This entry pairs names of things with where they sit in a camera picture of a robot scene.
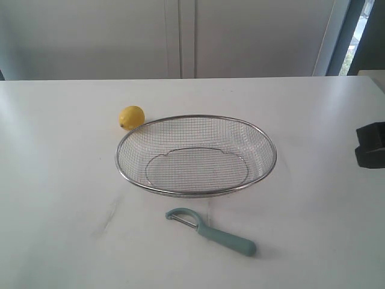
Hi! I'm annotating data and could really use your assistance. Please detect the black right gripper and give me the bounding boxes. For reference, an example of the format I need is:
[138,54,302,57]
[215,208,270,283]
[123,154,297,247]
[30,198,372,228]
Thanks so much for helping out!
[355,122,385,169]

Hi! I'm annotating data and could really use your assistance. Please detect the teal handled vegetable peeler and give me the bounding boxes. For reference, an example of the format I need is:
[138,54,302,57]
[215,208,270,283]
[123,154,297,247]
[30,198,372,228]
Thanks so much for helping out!
[165,208,257,256]

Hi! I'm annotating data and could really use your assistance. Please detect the yellow lemon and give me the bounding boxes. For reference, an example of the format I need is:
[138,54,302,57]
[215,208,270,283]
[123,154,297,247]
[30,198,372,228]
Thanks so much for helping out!
[119,106,145,131]

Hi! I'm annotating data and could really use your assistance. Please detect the white cabinet doors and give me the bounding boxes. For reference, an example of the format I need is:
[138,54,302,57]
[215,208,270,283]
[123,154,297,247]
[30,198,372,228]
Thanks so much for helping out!
[1,1,347,80]

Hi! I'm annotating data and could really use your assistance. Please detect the window with dark frame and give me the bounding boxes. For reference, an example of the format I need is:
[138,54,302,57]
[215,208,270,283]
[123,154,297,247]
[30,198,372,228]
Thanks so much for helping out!
[326,0,384,76]

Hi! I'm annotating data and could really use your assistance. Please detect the oval metal wire mesh basket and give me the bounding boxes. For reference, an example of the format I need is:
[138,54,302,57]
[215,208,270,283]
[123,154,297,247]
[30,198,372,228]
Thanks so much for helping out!
[115,114,277,198]

